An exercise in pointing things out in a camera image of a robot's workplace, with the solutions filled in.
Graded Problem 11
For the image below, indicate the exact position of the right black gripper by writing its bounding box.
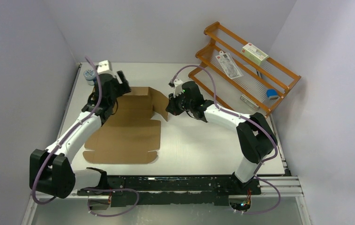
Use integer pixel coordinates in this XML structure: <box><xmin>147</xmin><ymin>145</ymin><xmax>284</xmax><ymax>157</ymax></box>
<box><xmin>165</xmin><ymin>90</ymin><xmax>193</xmax><ymax>116</ymax></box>

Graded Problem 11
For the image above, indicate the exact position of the brown cardboard box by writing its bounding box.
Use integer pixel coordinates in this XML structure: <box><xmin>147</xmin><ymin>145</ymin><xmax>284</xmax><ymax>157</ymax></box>
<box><xmin>82</xmin><ymin>87</ymin><xmax>169</xmax><ymax>165</ymax></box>

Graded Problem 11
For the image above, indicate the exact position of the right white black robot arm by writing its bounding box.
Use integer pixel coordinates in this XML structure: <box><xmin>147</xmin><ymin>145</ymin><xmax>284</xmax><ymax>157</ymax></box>
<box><xmin>166</xmin><ymin>79</ymin><xmax>278</xmax><ymax>194</ymax></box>

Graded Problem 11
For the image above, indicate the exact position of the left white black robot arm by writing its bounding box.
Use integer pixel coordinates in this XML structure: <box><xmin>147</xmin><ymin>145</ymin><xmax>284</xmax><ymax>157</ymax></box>
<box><xmin>29</xmin><ymin>71</ymin><xmax>131</xmax><ymax>203</ymax></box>

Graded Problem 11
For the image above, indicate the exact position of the white green product box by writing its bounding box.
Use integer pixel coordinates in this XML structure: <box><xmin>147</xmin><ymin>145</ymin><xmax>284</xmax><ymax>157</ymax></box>
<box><xmin>241</xmin><ymin>43</ymin><xmax>269</xmax><ymax>66</ymax></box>

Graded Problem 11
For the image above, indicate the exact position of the small blue white jar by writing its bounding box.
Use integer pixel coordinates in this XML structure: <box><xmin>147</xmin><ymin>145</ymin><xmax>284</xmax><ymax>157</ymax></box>
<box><xmin>83</xmin><ymin>69</ymin><xmax>97</xmax><ymax>86</ymax></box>

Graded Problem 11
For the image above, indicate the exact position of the clear plastic blister package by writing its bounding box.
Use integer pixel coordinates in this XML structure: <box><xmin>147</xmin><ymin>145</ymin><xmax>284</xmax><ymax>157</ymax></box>
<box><xmin>216</xmin><ymin>51</ymin><xmax>243</xmax><ymax>79</ymax></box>

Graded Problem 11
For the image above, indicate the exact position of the small silver packaged item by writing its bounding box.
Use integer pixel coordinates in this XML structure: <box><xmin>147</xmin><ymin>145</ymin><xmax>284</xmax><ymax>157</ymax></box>
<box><xmin>240</xmin><ymin>94</ymin><xmax>259</xmax><ymax>111</ymax></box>

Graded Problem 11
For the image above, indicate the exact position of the orange wooden rack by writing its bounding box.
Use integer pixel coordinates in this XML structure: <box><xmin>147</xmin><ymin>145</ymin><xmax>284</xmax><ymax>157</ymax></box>
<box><xmin>188</xmin><ymin>22</ymin><xmax>301</xmax><ymax>117</ymax></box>

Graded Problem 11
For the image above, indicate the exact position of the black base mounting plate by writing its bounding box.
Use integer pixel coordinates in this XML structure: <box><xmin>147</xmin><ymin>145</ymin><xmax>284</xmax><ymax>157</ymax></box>
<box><xmin>77</xmin><ymin>174</ymin><xmax>261</xmax><ymax>207</ymax></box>

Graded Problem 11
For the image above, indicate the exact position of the blue white eraser block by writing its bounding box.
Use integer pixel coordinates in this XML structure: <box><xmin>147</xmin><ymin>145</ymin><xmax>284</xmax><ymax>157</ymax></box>
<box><xmin>266</xmin><ymin>89</ymin><xmax>279</xmax><ymax>100</ymax></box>

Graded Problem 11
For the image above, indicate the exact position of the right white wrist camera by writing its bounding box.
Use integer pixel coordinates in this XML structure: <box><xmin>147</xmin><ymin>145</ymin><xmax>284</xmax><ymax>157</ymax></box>
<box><xmin>169</xmin><ymin>78</ymin><xmax>184</xmax><ymax>98</ymax></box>

